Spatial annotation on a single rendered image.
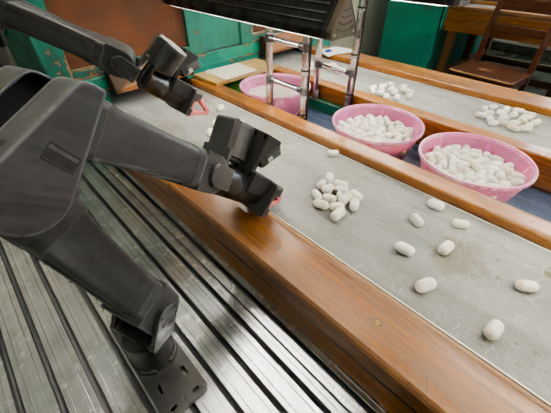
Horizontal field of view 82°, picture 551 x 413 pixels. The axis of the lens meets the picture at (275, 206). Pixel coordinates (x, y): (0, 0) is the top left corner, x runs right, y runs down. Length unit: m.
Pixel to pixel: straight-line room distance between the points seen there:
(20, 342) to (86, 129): 0.49
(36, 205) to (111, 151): 0.08
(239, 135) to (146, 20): 0.84
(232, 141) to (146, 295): 0.26
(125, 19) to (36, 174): 1.04
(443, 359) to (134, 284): 0.40
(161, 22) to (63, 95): 1.07
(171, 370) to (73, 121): 0.40
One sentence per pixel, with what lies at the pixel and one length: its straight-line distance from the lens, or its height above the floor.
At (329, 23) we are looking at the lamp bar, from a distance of 0.67.
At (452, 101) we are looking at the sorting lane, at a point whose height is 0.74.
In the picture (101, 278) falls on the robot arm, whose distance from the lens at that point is 0.38.
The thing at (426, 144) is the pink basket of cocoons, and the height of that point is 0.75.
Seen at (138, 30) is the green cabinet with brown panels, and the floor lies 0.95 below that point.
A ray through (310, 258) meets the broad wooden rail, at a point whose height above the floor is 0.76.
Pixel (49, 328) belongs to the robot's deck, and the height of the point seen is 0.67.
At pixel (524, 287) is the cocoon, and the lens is 0.66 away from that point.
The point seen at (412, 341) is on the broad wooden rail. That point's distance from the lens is 0.50.
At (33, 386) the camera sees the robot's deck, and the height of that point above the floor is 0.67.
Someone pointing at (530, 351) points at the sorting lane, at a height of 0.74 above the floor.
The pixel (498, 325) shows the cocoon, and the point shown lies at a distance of 0.58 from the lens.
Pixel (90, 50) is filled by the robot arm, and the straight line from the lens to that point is 0.82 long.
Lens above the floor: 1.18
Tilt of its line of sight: 40 degrees down
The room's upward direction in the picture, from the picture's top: straight up
